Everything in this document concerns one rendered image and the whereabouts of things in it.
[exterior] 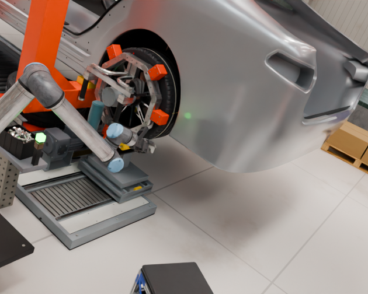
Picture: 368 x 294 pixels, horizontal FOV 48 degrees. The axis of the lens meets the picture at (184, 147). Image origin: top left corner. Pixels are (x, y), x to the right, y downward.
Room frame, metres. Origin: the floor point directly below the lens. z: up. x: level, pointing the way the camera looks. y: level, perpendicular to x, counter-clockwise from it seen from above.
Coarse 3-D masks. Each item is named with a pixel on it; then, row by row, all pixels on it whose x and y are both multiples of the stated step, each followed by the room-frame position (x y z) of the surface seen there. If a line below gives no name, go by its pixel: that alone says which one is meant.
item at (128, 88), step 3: (135, 66) 2.64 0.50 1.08; (135, 69) 2.63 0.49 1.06; (135, 72) 2.63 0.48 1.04; (132, 75) 2.63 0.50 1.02; (135, 75) 2.64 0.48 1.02; (117, 78) 2.48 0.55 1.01; (120, 78) 2.50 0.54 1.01; (123, 78) 2.54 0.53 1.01; (126, 78) 2.56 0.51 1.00; (129, 78) 2.59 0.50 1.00; (132, 78) 2.62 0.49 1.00; (117, 81) 2.46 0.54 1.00; (120, 81) 2.45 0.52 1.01; (120, 84) 2.44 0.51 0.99; (123, 84) 2.43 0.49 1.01; (126, 84) 2.43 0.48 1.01; (126, 87) 2.41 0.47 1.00; (129, 87) 2.41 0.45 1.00; (126, 90) 2.41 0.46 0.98; (129, 90) 2.40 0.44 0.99
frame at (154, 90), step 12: (120, 60) 2.71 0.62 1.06; (132, 60) 2.68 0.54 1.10; (144, 72) 2.60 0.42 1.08; (156, 84) 2.60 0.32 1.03; (96, 96) 2.77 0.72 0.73; (156, 96) 2.53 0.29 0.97; (108, 108) 2.77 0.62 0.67; (156, 108) 2.56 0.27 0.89; (108, 120) 2.69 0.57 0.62; (144, 120) 2.54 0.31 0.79
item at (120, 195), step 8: (80, 160) 2.79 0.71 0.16; (80, 168) 2.78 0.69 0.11; (88, 168) 2.74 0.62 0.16; (88, 176) 2.73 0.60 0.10; (96, 176) 2.69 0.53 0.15; (104, 176) 2.72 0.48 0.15; (104, 184) 2.64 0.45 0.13; (112, 184) 2.67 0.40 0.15; (136, 184) 2.80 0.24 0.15; (144, 184) 2.80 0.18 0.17; (152, 184) 2.86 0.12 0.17; (112, 192) 2.59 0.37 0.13; (120, 192) 2.60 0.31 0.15; (128, 192) 2.61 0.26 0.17; (136, 192) 2.70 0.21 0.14; (144, 192) 2.79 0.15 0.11; (120, 200) 2.55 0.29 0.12
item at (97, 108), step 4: (96, 100) 2.66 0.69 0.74; (92, 104) 2.61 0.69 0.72; (96, 104) 2.60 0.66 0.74; (100, 104) 2.62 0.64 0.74; (104, 104) 2.65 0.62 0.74; (92, 108) 2.60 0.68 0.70; (96, 108) 2.60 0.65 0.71; (100, 108) 2.61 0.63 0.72; (92, 112) 2.60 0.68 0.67; (96, 112) 2.60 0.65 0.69; (100, 112) 2.62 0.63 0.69; (88, 116) 2.62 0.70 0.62; (92, 116) 2.59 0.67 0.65; (96, 116) 2.60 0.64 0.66; (100, 116) 2.63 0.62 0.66; (88, 120) 2.60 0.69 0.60; (92, 120) 2.59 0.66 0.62; (96, 120) 2.60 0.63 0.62; (92, 124) 2.60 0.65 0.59; (96, 124) 2.61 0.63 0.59; (96, 128) 2.62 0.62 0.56
